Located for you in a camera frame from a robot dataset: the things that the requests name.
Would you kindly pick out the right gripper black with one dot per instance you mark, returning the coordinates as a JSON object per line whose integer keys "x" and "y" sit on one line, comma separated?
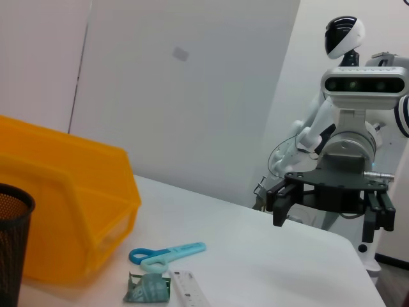
{"x": 332, "y": 188}

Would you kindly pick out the blue and teal scissors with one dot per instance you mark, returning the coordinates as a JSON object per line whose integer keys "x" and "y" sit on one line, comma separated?
{"x": 172, "y": 251}

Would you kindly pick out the clear plastic ruler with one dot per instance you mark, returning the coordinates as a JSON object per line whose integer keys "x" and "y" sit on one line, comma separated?
{"x": 188, "y": 289}

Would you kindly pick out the black mesh pen holder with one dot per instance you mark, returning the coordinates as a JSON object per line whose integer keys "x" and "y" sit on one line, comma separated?
{"x": 12, "y": 243}

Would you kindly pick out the grey white robot stand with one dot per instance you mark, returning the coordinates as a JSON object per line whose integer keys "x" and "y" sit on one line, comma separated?
{"x": 370, "y": 256}

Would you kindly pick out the white humanoid robot black visor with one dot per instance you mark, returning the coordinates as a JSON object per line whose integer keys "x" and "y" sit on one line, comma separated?
{"x": 345, "y": 35}

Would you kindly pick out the yellow plastic storage bin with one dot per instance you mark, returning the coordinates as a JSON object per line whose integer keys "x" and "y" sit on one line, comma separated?
{"x": 64, "y": 198}

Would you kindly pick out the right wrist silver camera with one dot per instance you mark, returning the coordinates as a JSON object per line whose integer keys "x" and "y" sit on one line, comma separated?
{"x": 361, "y": 96}

